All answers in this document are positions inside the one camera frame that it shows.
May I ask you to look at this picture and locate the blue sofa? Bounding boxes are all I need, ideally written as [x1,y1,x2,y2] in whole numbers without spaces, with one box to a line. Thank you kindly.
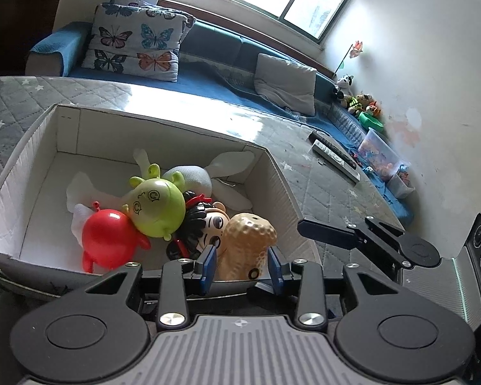
[26,19,416,227]

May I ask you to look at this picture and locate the orange tiger plush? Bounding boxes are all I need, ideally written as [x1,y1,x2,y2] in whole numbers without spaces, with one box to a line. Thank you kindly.
[366,100,381,118]

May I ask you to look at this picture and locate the black cardboard shoe box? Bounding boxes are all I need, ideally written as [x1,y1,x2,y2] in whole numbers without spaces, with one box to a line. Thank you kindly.
[0,105,319,295]

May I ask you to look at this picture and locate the clear plastic toy bin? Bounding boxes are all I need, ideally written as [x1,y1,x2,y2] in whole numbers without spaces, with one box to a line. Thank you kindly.
[358,129,407,182]

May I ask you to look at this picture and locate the white plush rabbit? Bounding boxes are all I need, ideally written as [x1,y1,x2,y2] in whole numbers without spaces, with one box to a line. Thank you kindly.
[65,148,256,245]

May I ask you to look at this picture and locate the black remote control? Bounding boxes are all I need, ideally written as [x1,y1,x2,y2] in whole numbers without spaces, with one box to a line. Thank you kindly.
[308,130,357,169]

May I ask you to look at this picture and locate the black white plush cow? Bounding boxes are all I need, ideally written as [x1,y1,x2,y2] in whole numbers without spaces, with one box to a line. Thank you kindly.
[335,75,354,100]

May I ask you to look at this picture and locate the green round monster toy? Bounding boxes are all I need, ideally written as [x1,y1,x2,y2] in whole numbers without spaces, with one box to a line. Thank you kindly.
[122,163,186,242]

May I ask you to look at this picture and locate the yellow plush toy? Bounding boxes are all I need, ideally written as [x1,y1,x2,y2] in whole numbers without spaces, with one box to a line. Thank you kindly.
[347,94,373,116]

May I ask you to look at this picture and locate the small clear plastic box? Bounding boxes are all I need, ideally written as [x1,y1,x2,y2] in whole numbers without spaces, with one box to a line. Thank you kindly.
[387,174,415,199]

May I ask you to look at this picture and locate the grey remote control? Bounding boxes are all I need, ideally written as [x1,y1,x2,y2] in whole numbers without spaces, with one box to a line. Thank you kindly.
[312,140,360,184]

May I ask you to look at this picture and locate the red round toy figure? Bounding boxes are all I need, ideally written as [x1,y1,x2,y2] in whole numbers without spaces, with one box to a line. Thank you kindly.
[81,202,151,273]

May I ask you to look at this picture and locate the tan peanut toy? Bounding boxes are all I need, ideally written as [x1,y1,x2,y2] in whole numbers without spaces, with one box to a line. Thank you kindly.
[215,213,277,281]

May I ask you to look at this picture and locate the grey cushion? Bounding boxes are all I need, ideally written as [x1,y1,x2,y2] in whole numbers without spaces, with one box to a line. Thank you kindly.
[254,53,317,116]

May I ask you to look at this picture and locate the butterfly print pillow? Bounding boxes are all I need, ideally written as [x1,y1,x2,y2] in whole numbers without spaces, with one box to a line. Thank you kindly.
[81,0,195,82]

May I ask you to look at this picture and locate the pinwheel on stick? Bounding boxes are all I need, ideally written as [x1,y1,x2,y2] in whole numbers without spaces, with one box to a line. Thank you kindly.
[334,40,363,75]

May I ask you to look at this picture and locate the green toy tub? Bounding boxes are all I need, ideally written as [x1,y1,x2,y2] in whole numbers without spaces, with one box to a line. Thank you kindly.
[358,112,384,133]

